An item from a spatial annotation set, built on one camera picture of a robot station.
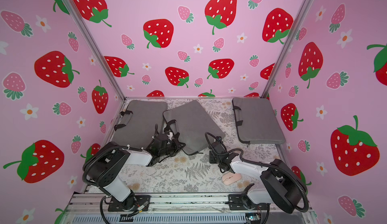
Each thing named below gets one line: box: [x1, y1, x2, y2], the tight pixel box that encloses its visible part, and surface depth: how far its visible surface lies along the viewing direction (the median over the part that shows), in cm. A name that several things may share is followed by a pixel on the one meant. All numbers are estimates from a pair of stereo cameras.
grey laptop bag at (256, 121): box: [232, 96, 286, 147], surface depth 105 cm
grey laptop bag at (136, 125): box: [111, 99, 168, 149], surface depth 106 cm
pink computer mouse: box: [221, 172, 242, 186], surface depth 82 cm
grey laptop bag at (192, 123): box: [163, 99, 226, 155], surface depth 103 cm
